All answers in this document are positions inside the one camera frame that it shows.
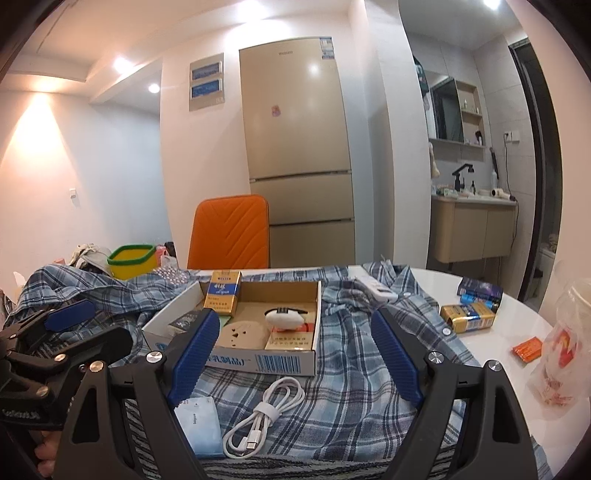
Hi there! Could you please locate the light blue tissue packet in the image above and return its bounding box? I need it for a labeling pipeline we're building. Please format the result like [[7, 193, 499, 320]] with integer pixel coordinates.
[[174, 397, 223, 459]]

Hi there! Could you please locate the white usb cable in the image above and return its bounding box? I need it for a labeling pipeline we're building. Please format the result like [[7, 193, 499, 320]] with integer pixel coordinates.
[[222, 376, 306, 459]]

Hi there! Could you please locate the gold blue cigarette pack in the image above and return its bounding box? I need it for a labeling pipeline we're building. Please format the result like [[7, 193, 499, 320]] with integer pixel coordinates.
[[204, 270, 242, 317]]

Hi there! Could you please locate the person's left hand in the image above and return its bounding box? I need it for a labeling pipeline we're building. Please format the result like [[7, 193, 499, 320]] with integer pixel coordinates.
[[34, 431, 61, 478]]

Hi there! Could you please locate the pile of beige clothes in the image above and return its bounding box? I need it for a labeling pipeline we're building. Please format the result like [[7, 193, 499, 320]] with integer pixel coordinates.
[[68, 244, 111, 275]]

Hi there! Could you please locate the clear plastic bag with red print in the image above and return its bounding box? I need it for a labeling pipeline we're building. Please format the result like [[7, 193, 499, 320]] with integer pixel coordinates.
[[528, 278, 590, 408]]

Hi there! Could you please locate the blue plaid shirt cloth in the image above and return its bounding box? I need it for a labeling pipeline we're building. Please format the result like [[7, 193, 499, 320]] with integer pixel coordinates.
[[4, 260, 551, 480]]

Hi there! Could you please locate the small orange packet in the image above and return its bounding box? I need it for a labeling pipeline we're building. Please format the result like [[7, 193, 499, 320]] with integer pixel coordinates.
[[512, 337, 543, 364]]

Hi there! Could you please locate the yellow bin with green rim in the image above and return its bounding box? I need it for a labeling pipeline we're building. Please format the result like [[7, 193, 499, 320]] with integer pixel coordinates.
[[107, 244, 158, 280]]

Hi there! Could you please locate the gold cigarette pack on table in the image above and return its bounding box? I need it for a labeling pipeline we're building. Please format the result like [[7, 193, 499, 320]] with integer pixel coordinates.
[[440, 303, 496, 334]]

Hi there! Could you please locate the red bag on floor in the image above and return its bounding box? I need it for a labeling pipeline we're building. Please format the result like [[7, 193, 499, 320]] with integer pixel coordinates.
[[156, 241, 177, 267]]

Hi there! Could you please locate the beaded floral pouch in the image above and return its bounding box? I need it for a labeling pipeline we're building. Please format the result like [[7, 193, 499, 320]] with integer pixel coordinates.
[[153, 266, 194, 285]]

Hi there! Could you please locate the dark blue box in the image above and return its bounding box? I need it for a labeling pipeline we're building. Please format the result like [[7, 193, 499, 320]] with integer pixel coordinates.
[[457, 277, 503, 303]]

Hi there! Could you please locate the round beige plush cushion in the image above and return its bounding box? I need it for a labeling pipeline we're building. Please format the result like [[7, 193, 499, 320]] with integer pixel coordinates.
[[215, 320, 270, 350]]

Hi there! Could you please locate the white remote control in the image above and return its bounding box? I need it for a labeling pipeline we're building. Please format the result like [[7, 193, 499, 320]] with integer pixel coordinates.
[[358, 276, 399, 303]]

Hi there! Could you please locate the orange quilted chair back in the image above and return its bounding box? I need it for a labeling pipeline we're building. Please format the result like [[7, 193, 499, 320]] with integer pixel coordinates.
[[187, 194, 270, 270]]

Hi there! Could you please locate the shallow cardboard box tray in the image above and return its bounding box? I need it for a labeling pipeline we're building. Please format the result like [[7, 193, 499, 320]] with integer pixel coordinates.
[[141, 279, 323, 377]]

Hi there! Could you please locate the bathroom vanity cabinet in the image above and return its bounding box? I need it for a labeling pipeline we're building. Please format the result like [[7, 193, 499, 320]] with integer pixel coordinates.
[[429, 195, 518, 264]]

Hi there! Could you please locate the red white cigarette pack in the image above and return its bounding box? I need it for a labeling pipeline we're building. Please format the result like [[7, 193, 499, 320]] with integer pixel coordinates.
[[265, 323, 315, 351]]

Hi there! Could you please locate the white hair dryer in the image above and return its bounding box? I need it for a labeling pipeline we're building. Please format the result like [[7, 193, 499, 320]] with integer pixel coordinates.
[[491, 188, 516, 201]]

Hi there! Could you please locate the black sink faucet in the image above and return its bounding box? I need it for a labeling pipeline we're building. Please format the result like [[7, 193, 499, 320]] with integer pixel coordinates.
[[452, 163, 474, 192]]

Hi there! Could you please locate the beige three-door refrigerator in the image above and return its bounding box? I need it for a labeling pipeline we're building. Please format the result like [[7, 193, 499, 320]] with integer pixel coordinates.
[[239, 37, 356, 267]]

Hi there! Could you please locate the mirror cabinet with shelves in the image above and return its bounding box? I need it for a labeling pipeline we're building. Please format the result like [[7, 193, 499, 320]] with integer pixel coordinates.
[[424, 71, 486, 148]]

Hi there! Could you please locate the grey wall electrical panel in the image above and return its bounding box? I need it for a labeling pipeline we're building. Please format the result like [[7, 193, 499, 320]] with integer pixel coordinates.
[[188, 53, 224, 111]]

